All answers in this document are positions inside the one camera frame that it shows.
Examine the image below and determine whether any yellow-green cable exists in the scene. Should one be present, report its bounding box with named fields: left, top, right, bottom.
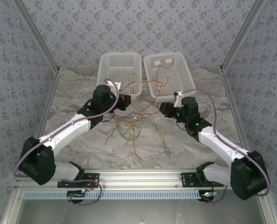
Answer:
left=115, top=69, right=139, bottom=77
left=149, top=118, right=171, bottom=159
left=129, top=116, right=146, bottom=140
left=118, top=79, right=159, bottom=94
left=117, top=120, right=132, bottom=141

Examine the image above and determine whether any white perforated plastic basket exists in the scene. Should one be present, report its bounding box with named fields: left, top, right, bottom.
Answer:
left=143, top=52, right=197, bottom=103
left=96, top=52, right=143, bottom=101

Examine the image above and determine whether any small circuit board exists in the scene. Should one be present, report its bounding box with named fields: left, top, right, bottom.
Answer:
left=200, top=190, right=218, bottom=203
left=67, top=189, right=87, bottom=203

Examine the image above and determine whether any grey metal front panel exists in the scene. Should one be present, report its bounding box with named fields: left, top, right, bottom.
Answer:
left=0, top=189, right=277, bottom=224

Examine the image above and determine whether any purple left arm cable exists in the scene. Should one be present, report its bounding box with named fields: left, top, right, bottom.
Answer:
left=13, top=78, right=119, bottom=207

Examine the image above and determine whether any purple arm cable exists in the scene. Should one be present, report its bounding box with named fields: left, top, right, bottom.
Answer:
left=13, top=78, right=119, bottom=207
left=179, top=88, right=270, bottom=205

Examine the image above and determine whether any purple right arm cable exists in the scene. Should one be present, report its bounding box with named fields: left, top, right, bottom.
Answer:
left=179, top=88, right=270, bottom=205

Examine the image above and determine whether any aluminium side rail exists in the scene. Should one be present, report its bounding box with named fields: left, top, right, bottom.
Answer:
left=219, top=67, right=250, bottom=152
left=37, top=70, right=61, bottom=140

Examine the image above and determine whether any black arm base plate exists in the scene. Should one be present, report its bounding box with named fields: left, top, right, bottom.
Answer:
left=180, top=172, right=224, bottom=187
left=57, top=173, right=100, bottom=189

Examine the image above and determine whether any aluminium front rail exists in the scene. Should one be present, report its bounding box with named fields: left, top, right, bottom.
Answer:
left=14, top=169, right=225, bottom=189

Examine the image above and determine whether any light blue slotted cable duct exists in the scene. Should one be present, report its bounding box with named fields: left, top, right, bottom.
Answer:
left=24, top=190, right=201, bottom=200

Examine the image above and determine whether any aluminium frame post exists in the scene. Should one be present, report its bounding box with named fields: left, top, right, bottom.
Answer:
left=12, top=0, right=61, bottom=73
left=219, top=0, right=267, bottom=72

